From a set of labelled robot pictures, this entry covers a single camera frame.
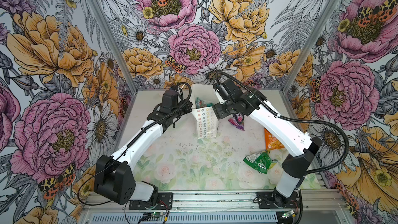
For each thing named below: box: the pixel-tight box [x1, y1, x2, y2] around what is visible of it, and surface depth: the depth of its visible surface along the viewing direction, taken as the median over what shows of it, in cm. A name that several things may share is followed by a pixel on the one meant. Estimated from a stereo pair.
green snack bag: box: [243, 148, 278, 175], surface depth 84 cm
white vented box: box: [90, 212, 279, 224], surface depth 72 cm
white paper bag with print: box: [189, 84, 222, 139], surface depth 88 cm
